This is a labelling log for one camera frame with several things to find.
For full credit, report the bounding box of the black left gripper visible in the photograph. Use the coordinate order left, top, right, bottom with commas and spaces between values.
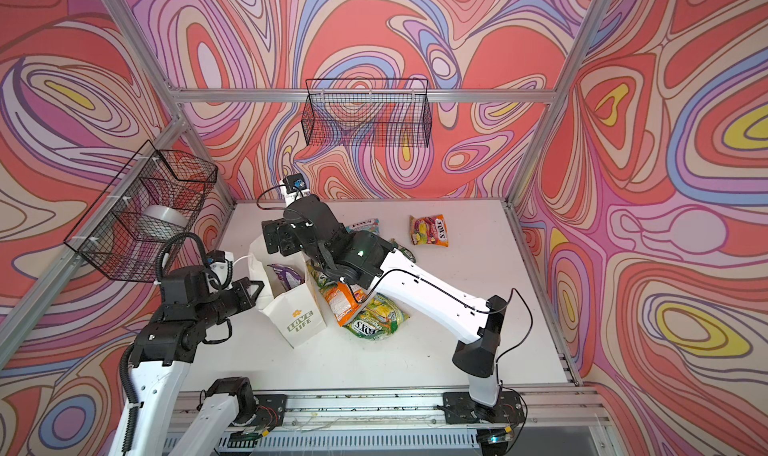
192, 277, 264, 330

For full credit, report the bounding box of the white paper bag with flowers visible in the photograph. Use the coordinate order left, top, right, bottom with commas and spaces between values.
229, 236, 326, 348

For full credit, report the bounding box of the yellow-green fox's candy bag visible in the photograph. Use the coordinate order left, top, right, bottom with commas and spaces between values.
345, 295, 410, 341
306, 261, 328, 290

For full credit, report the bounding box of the orange Fox's fruits candy bag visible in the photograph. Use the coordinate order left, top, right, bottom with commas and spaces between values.
409, 214, 449, 247

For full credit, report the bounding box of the purple Fox's candy bag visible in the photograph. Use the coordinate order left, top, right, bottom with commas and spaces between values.
268, 263, 305, 291

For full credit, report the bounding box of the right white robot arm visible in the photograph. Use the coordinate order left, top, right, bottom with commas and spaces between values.
261, 194, 509, 408

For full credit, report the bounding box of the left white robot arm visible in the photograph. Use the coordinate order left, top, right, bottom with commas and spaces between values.
110, 266, 264, 455

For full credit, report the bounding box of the teal Fox's candy bag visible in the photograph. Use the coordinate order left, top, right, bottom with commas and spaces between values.
346, 218, 380, 235

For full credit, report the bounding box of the orange snack bag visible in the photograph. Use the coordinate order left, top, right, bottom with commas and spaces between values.
323, 283, 367, 326

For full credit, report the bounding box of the green Fox's candy bag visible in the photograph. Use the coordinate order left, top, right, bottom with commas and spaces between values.
390, 238, 417, 263

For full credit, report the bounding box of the silver tape roll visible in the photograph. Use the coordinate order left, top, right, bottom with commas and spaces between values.
143, 204, 188, 227

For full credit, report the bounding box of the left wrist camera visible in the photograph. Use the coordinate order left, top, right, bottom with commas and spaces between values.
206, 250, 234, 291

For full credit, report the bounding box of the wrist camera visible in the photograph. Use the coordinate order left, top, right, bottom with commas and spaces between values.
282, 173, 307, 194
206, 250, 234, 291

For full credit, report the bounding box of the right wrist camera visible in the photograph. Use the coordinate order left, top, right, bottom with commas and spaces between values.
282, 173, 307, 194

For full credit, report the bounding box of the black wire basket left wall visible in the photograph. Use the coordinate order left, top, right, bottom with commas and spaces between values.
64, 141, 218, 282

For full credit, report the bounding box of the black wire basket wall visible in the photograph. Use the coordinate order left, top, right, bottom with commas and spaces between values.
301, 76, 433, 148
64, 141, 218, 282

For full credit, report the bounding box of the black wire basket back wall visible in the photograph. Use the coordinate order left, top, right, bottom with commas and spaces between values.
301, 76, 433, 148

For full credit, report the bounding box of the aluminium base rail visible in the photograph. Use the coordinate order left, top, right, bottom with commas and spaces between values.
161, 386, 607, 456

